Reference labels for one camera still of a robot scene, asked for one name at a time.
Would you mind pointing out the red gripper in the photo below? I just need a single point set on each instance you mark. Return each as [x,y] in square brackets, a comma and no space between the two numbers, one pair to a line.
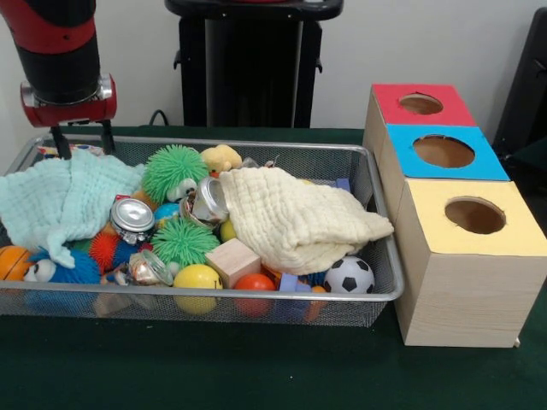
[68,113]

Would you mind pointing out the multicoloured patterned cloth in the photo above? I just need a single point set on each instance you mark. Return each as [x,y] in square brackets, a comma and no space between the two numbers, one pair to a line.
[85,149]

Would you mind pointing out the cream muslin cloth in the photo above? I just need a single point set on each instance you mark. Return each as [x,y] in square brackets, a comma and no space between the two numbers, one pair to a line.
[290,218]

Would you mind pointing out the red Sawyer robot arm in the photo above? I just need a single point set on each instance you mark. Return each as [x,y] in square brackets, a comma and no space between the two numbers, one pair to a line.
[55,55]

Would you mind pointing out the shallow mesh bin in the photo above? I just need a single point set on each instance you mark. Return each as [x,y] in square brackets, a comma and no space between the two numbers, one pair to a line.
[350,309]

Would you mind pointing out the wooden box with three holes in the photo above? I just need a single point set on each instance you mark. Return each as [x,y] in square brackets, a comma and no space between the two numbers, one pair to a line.
[461,294]

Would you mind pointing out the mint muslin cloth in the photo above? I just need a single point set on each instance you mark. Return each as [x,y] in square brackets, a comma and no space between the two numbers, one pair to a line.
[60,196]

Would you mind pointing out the green spiky rubber ball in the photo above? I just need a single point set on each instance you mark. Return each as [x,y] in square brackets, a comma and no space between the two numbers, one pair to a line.
[173,168]
[184,243]

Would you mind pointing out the orange basketball toy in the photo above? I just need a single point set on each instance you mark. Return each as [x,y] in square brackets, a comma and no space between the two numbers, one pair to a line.
[13,262]

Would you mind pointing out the yellow ball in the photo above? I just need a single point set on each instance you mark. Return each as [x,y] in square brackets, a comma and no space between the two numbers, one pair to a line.
[198,277]

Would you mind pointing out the wooden cube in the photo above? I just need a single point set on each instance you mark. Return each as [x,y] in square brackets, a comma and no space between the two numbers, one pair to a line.
[234,261]

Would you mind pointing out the red ball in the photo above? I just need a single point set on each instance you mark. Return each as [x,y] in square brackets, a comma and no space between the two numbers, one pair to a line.
[255,282]

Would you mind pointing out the dark green table cloth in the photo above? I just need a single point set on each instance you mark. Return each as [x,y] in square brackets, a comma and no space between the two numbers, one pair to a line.
[534,156]
[171,367]

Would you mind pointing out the black and white soccer ball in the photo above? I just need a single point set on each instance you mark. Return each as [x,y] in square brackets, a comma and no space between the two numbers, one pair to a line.
[348,274]

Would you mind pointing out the black stand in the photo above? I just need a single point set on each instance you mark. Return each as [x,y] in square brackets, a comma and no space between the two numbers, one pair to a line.
[530,85]

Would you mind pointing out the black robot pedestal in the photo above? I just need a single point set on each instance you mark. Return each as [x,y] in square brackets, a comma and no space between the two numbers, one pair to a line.
[252,64]

